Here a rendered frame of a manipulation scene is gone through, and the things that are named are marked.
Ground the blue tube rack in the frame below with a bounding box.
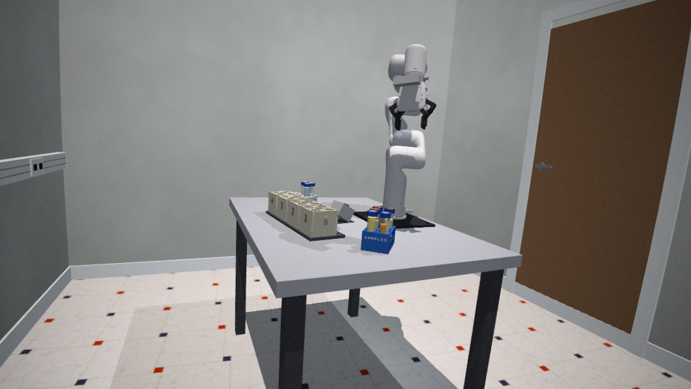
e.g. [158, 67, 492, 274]
[361, 226, 396, 254]

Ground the beige bucket adapter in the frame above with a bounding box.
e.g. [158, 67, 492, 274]
[268, 191, 298, 216]
[299, 205, 338, 238]
[287, 200, 323, 229]
[277, 195, 309, 222]

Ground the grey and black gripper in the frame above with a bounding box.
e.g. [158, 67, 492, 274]
[389, 81, 436, 131]

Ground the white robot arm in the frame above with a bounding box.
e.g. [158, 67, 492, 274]
[383, 44, 429, 219]

